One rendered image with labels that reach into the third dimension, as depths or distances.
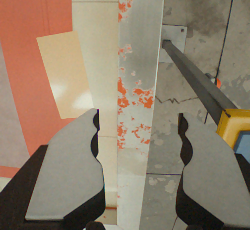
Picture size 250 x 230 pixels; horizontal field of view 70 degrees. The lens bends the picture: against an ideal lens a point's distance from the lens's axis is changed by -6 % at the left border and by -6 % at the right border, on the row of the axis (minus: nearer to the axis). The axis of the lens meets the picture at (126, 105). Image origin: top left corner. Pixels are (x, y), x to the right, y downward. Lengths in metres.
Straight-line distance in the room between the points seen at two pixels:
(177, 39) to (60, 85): 1.01
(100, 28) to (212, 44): 1.09
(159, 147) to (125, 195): 1.25
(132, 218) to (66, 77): 0.24
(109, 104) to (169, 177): 1.58
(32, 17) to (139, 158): 0.20
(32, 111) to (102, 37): 0.14
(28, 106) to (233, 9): 1.20
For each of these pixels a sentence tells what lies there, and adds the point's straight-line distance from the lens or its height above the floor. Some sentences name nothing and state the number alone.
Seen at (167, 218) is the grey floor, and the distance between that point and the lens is 2.32.
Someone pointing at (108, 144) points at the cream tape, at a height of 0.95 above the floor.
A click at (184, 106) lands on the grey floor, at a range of 1.36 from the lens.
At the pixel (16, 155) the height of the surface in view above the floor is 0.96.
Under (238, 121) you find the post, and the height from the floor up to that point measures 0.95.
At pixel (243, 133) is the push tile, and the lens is 0.28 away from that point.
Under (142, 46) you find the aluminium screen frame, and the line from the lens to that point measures 0.18.
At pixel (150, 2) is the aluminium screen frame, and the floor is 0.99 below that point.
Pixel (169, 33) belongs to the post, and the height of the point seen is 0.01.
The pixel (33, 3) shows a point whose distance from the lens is 0.23.
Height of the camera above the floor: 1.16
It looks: 62 degrees down
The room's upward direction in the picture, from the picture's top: 175 degrees counter-clockwise
